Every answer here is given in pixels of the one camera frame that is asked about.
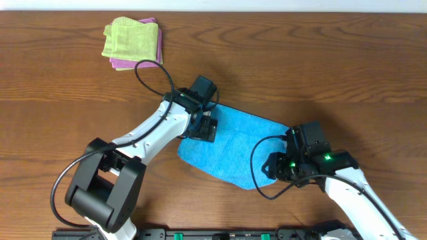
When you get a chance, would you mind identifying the blue microfiber cloth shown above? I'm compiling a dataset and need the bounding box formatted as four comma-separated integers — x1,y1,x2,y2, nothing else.
177,105,288,190

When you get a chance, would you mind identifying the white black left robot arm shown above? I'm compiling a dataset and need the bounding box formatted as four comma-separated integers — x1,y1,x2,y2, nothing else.
65,87,219,239

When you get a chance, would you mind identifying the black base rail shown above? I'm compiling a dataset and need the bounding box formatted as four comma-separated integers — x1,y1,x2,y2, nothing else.
51,227,364,240

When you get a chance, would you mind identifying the folded pink cloth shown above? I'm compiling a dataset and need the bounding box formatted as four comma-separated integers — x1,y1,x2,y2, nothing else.
109,17,163,71

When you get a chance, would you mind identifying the folded green cloth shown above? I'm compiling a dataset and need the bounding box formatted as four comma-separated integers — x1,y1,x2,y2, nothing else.
101,17,159,61

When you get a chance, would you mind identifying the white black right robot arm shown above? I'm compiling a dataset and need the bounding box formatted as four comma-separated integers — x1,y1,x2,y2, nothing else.
261,150,415,239

